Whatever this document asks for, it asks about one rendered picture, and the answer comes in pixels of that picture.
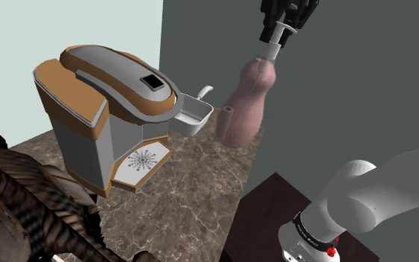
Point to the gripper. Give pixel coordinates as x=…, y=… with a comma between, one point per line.
x=285, y=5

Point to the pink pump soap bottle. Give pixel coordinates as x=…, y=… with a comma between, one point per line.
x=247, y=105

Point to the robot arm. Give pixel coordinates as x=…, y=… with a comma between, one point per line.
x=372, y=196

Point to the small pink cylinder cup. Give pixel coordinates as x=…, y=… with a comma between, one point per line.
x=226, y=121

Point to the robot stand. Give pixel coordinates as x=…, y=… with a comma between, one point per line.
x=263, y=214

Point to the grey and orange coffee machine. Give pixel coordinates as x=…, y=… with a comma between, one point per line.
x=100, y=119

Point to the brown striped figure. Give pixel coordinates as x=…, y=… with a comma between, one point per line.
x=20, y=203

